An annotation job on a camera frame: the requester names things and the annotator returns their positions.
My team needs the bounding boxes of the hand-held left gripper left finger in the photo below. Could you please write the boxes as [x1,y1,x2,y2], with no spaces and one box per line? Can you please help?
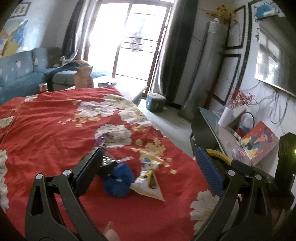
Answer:
[24,147,104,241]

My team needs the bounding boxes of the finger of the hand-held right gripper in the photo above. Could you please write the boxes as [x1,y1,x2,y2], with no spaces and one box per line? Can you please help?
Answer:
[231,159,279,186]

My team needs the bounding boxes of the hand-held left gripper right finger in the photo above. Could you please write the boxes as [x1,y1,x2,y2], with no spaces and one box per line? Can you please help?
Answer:
[192,147,272,241]

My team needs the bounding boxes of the yellow bin with black bag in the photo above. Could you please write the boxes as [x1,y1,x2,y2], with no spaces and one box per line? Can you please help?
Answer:
[194,149,232,168]

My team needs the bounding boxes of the silver black wrapper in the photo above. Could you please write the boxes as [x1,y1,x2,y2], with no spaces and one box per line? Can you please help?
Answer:
[98,155,118,177]

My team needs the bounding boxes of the blue paper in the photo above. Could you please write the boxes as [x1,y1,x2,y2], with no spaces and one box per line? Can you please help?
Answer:
[103,163,135,198]

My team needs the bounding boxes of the yellow white snack packet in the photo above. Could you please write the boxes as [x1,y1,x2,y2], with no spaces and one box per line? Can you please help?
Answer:
[129,155,166,202]

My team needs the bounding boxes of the person's left hand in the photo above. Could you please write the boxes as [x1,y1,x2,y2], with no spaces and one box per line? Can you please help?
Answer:
[103,221,121,241]

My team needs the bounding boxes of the clear bag of pastel items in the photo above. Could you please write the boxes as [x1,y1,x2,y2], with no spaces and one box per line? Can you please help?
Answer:
[232,146,252,163]

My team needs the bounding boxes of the colourful figure painting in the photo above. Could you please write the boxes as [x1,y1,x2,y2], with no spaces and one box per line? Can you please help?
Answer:
[240,121,279,166]

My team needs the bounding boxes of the glass-topped television cabinet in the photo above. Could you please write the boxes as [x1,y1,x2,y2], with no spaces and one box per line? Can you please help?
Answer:
[189,107,281,168]

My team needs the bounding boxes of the red floral blanket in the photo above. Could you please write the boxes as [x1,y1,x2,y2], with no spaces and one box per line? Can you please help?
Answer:
[0,87,220,241]

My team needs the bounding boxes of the white vase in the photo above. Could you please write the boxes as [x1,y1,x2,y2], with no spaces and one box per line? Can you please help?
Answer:
[218,108,233,128]

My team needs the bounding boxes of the blue square stool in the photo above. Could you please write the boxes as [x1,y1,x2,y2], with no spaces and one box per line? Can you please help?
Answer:
[146,93,167,113]

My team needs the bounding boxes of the white coffee table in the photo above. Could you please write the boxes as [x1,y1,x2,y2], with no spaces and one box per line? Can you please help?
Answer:
[92,77,149,107]

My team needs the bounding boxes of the orange plush toy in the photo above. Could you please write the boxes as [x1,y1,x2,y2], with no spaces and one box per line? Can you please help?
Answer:
[74,65,94,89]

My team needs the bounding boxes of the grey standing air conditioner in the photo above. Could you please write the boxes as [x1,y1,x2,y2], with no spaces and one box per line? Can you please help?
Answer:
[178,18,228,121]

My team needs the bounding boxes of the dark clothes on sofa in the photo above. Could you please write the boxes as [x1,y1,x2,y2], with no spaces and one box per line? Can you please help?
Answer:
[60,55,82,70]

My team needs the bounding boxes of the dark grey curtain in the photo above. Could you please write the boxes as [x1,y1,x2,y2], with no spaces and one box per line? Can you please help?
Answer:
[152,0,200,107]
[61,0,93,63]

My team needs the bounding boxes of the blue patterned sofa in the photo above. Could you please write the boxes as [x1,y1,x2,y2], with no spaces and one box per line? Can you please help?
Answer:
[0,47,110,103]

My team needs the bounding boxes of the glass balcony door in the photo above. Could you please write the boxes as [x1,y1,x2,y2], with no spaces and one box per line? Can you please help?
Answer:
[81,0,174,93]

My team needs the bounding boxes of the hanging laundry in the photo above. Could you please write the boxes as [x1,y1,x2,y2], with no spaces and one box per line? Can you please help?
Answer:
[129,32,144,54]

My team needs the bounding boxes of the yellow pillow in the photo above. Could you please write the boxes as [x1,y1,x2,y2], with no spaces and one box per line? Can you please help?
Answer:
[2,41,19,57]

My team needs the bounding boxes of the yellow artificial flowers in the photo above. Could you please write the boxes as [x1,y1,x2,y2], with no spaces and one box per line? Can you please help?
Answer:
[201,4,239,26]

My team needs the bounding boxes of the colourful country map poster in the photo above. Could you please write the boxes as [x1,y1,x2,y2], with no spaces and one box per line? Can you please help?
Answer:
[0,19,28,54]

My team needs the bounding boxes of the framed calligraphy poster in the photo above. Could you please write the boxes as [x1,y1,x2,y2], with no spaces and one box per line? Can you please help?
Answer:
[10,2,32,19]

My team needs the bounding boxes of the hanging black cables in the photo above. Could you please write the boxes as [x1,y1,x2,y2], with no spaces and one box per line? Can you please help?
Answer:
[254,83,296,135]

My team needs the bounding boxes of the round black-handled basket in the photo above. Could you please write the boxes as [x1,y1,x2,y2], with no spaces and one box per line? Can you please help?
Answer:
[235,112,255,138]

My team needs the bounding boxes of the wall-mounted television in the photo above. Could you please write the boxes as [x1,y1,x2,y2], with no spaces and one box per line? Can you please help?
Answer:
[253,13,296,98]

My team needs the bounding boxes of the blue wall picture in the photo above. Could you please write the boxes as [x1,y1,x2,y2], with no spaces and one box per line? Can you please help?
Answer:
[252,0,286,20]

